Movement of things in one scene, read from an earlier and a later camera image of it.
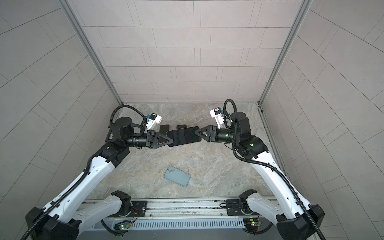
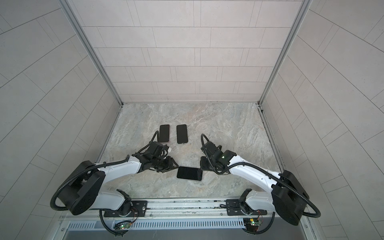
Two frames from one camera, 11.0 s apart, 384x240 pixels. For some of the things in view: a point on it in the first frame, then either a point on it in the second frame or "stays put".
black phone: (183, 136) -> (191, 173)
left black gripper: (152, 140) -> (169, 165)
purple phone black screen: (163, 128) stays put
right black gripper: (213, 135) -> (202, 163)
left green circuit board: (125, 226) stays put
